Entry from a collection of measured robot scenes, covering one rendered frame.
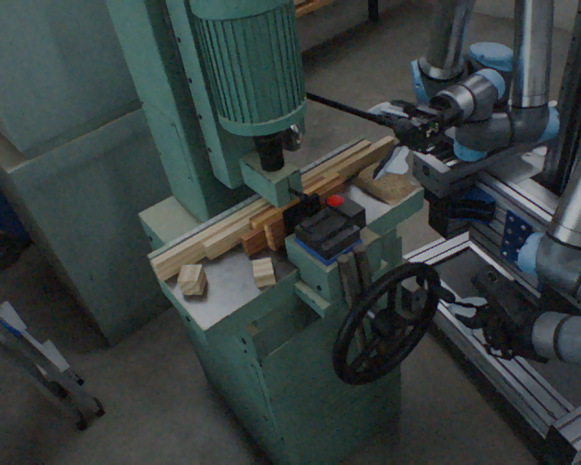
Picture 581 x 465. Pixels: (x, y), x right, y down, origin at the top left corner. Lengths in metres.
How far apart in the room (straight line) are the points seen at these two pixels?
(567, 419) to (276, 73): 1.24
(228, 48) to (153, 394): 1.47
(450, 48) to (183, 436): 1.47
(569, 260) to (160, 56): 0.83
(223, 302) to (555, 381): 1.10
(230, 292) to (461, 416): 1.08
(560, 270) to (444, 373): 1.11
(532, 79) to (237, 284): 0.75
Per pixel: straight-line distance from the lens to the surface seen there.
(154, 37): 1.13
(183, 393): 2.08
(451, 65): 1.44
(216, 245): 1.14
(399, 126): 0.98
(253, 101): 0.97
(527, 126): 1.29
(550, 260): 0.97
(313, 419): 1.52
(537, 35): 1.26
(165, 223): 1.46
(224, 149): 1.16
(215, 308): 1.06
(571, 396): 1.79
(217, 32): 0.94
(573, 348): 0.91
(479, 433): 1.91
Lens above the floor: 1.67
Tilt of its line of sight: 41 degrees down
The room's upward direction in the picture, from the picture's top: 10 degrees counter-clockwise
